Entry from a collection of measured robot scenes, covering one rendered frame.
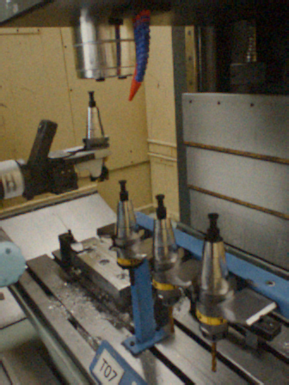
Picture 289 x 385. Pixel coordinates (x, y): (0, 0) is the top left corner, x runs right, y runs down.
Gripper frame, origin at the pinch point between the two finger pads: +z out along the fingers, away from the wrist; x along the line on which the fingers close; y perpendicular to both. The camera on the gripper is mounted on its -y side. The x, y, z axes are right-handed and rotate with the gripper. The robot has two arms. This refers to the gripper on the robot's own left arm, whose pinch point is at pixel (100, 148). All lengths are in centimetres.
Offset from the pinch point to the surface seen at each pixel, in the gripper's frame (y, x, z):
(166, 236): 7.7, 34.4, -8.8
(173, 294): 18.6, 34.6, -8.3
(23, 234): 54, -88, 1
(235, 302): 13, 48, -9
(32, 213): 49, -99, 10
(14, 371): 61, -13, -29
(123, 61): -18.9, 7.9, 3.4
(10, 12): -29.4, -0.4, -15.5
